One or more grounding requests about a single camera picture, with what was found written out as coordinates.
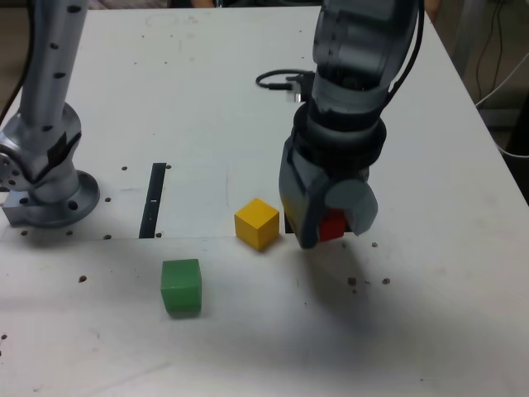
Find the green cube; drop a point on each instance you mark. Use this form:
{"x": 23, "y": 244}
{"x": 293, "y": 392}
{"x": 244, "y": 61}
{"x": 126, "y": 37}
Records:
{"x": 181, "y": 289}

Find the yellow cube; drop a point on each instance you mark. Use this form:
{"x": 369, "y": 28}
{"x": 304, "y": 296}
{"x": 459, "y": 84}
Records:
{"x": 256, "y": 225}

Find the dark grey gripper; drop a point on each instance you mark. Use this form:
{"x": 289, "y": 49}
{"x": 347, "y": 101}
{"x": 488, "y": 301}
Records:
{"x": 318, "y": 168}

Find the black tape strip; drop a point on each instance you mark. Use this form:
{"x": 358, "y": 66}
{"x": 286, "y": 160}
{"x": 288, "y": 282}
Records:
{"x": 151, "y": 207}

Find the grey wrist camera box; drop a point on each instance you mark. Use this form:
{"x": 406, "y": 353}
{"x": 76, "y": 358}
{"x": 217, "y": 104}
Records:
{"x": 303, "y": 84}

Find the black tape square outline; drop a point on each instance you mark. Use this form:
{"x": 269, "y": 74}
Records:
{"x": 290, "y": 226}

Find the red cube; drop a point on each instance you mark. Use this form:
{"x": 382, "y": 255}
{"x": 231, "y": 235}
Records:
{"x": 332, "y": 226}

